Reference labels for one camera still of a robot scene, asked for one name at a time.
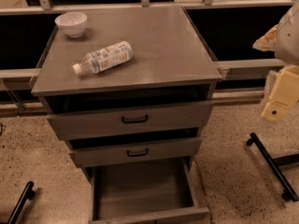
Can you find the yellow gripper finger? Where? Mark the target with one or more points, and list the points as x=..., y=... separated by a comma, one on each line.
x=267, y=41
x=282, y=93

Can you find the clear blue-label plastic bottle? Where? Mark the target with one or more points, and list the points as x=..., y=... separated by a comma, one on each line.
x=100, y=60

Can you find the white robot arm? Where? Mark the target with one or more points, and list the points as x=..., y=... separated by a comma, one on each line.
x=283, y=40

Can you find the top grey drawer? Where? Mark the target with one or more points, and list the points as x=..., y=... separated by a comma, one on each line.
x=129, y=120

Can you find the grey drawer cabinet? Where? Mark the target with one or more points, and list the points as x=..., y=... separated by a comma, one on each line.
x=170, y=65

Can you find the bottom grey open drawer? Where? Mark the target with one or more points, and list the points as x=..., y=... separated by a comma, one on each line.
x=146, y=192

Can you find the black base leg right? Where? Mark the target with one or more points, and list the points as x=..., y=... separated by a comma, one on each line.
x=288, y=194

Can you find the black base leg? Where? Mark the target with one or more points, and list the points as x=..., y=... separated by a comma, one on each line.
x=27, y=194
x=288, y=194

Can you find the white ceramic bowl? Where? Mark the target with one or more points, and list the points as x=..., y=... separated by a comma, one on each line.
x=72, y=24

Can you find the black base leg left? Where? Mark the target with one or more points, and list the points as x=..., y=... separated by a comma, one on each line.
x=27, y=194

